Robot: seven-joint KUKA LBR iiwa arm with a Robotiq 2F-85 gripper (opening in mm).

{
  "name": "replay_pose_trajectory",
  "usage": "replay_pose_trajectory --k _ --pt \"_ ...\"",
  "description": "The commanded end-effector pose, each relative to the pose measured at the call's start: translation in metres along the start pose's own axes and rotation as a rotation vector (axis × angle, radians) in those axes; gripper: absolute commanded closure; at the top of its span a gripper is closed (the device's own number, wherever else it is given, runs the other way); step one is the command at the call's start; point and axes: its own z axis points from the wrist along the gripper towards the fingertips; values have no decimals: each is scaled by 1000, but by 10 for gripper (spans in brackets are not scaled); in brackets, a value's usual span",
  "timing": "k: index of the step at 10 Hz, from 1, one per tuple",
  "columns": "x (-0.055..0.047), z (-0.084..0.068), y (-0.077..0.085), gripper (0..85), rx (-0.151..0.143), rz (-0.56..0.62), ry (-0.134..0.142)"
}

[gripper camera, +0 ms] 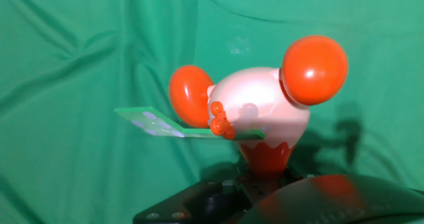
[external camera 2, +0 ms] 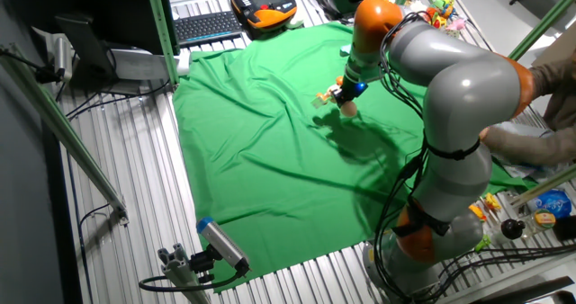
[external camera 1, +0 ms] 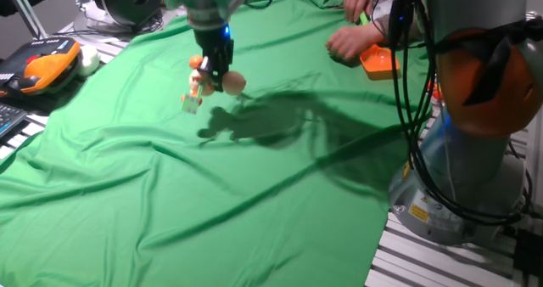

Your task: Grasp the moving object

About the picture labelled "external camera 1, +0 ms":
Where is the green fabric cloth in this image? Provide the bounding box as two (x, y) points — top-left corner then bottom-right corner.
(0, 0), (432, 287)

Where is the orange plastic tray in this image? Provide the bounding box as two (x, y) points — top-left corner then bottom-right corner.
(358, 9), (402, 82)

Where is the left forearm brown sleeve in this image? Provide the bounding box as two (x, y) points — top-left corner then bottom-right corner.
(372, 13), (425, 44)

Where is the orange beige toy figure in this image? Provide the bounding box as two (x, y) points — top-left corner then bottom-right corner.
(180, 54), (247, 115)

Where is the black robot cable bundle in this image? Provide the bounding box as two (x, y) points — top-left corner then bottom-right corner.
(386, 0), (531, 228)

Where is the orange black teach pendant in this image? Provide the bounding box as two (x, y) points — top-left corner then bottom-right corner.
(0, 36), (81, 99)

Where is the white spool holder base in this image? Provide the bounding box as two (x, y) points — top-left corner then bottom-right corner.
(74, 0), (165, 36)

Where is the green metal frame post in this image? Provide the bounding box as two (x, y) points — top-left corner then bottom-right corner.
(3, 0), (48, 41)

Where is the small orange toy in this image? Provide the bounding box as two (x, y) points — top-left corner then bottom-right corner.
(426, 81), (445, 104)

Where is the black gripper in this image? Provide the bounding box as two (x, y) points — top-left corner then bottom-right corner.
(193, 23), (235, 93)

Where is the white rounded object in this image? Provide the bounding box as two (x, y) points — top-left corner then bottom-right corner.
(78, 44), (102, 77)

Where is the person left hand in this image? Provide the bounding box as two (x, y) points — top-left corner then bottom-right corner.
(325, 22), (385, 63)

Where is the black keyboard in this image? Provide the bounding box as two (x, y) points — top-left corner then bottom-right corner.
(0, 103), (29, 142)

